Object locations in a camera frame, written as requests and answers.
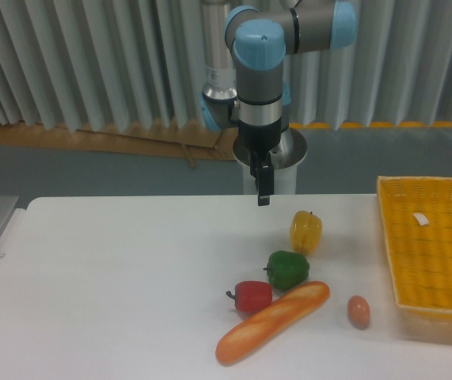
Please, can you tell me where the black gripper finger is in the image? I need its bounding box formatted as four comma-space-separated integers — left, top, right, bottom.
250, 151, 273, 207

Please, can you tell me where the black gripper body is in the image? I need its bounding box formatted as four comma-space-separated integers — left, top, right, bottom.
238, 121, 281, 166

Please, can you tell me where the yellow bell pepper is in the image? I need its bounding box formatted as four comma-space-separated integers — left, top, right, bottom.
290, 211, 322, 255

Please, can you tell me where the green bell pepper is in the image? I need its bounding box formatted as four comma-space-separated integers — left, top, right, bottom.
264, 250, 310, 291

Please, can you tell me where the red bell pepper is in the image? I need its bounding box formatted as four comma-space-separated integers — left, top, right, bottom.
226, 281, 272, 314

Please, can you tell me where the orange baguette bread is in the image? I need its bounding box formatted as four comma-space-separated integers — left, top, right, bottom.
215, 281, 331, 366

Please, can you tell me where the brown egg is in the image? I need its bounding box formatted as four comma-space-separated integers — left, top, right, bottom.
348, 295, 370, 329

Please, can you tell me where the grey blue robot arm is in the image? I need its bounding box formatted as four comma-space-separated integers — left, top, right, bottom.
199, 1, 358, 206

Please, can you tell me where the yellow woven basket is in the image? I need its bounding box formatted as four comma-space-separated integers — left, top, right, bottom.
377, 176, 452, 321

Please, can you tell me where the brown cardboard sheet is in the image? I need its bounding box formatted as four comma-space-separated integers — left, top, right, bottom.
0, 120, 237, 168

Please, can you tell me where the white paper label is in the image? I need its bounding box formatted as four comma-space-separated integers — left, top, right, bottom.
412, 213, 429, 226

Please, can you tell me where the grey pleated curtain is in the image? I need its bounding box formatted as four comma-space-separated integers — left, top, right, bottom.
0, 1, 452, 131

